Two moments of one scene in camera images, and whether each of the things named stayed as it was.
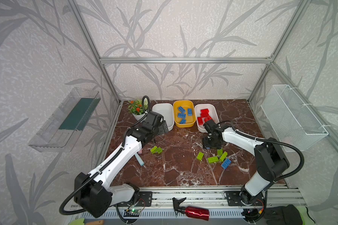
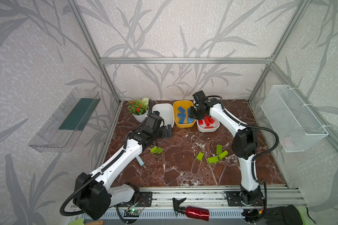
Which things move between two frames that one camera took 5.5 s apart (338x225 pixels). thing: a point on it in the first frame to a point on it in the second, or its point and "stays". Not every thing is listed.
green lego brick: x=213 y=159 stays
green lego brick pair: x=155 y=149 stays
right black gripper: x=211 y=142 to x=194 y=111
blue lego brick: x=181 y=115 stays
